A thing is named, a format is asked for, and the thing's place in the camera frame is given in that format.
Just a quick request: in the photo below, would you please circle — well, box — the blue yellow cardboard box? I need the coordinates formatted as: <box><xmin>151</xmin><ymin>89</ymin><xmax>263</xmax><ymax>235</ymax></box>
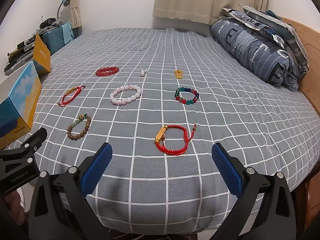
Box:
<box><xmin>0</xmin><ymin>35</ymin><xmax>51</xmax><ymax>149</ymax></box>

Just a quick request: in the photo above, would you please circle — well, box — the brown wooden bead bracelet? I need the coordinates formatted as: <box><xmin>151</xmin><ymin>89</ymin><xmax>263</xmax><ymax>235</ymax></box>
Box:
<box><xmin>66</xmin><ymin>113</ymin><xmax>92</xmax><ymax>141</ymax></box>

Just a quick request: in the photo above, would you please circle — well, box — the thin red cord bracelet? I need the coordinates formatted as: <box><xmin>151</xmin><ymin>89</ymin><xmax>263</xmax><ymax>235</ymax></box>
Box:
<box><xmin>57</xmin><ymin>84</ymin><xmax>86</xmax><ymax>108</ymax></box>

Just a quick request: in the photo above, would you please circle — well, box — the pink bead bracelet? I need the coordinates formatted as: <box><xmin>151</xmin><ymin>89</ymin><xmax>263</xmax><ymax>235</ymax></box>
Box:
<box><xmin>109</xmin><ymin>84</ymin><xmax>143</xmax><ymax>106</ymax></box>

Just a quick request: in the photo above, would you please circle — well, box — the red bead bracelet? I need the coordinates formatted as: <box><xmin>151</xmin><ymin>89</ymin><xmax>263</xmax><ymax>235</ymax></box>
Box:
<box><xmin>95</xmin><ymin>65</ymin><xmax>120</xmax><ymax>78</ymax></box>

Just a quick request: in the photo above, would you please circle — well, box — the thick red cord bracelet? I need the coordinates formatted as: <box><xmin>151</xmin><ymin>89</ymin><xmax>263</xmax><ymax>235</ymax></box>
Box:
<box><xmin>154</xmin><ymin>123</ymin><xmax>198</xmax><ymax>156</ymax></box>

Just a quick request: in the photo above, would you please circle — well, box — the multicolour glass bead bracelet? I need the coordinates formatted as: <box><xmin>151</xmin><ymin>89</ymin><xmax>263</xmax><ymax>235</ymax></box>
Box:
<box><xmin>174</xmin><ymin>86</ymin><xmax>200</xmax><ymax>105</ymax></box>

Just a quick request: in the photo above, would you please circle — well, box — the person's hand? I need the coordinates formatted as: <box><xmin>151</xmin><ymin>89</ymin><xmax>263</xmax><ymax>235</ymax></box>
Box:
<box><xmin>4</xmin><ymin>191</ymin><xmax>25</xmax><ymax>226</ymax></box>

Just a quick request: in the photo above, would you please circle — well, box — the grey suitcase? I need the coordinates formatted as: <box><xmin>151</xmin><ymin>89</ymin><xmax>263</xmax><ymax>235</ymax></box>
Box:
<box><xmin>4</xmin><ymin>42</ymin><xmax>35</xmax><ymax>76</ymax></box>

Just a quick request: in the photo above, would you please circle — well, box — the teal suitcase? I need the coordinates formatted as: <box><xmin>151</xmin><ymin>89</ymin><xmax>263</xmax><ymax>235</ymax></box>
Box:
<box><xmin>41</xmin><ymin>26</ymin><xmax>75</xmax><ymax>55</ymax></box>

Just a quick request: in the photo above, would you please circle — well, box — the teal cloth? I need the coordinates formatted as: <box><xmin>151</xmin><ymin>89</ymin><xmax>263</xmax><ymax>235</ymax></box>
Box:
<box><xmin>61</xmin><ymin>22</ymin><xmax>74</xmax><ymax>45</ymax></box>

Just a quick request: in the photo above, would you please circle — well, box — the pile of dark gadgets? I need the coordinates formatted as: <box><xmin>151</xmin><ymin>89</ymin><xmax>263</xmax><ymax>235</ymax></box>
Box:
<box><xmin>39</xmin><ymin>17</ymin><xmax>63</xmax><ymax>29</ymax></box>

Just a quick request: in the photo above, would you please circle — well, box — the grey checked bed sheet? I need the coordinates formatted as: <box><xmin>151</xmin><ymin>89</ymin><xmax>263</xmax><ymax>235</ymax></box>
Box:
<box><xmin>33</xmin><ymin>28</ymin><xmax>319</xmax><ymax>234</ymax></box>

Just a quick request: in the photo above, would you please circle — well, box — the wooden headboard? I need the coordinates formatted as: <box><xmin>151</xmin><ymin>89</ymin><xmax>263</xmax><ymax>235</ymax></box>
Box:
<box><xmin>281</xmin><ymin>17</ymin><xmax>320</xmax><ymax>116</ymax></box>

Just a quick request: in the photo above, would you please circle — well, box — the blue desk lamp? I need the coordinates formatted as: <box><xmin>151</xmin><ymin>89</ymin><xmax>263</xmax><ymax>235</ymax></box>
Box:
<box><xmin>56</xmin><ymin>0</ymin><xmax>71</xmax><ymax>19</ymax></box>

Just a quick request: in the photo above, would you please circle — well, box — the tied beige curtain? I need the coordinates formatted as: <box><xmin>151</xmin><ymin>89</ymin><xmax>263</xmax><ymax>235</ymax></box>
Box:
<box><xmin>69</xmin><ymin>0</ymin><xmax>82</xmax><ymax>29</ymax></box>

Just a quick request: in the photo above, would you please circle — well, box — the blue patterned folded duvet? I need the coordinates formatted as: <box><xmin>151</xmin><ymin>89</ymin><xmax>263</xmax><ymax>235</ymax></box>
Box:
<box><xmin>210</xmin><ymin>17</ymin><xmax>306</xmax><ymax>92</ymax></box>

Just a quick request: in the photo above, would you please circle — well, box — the blue patterned pillow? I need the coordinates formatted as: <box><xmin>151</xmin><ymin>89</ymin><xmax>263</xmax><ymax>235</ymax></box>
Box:
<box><xmin>223</xmin><ymin>6</ymin><xmax>309</xmax><ymax>69</ymax></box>

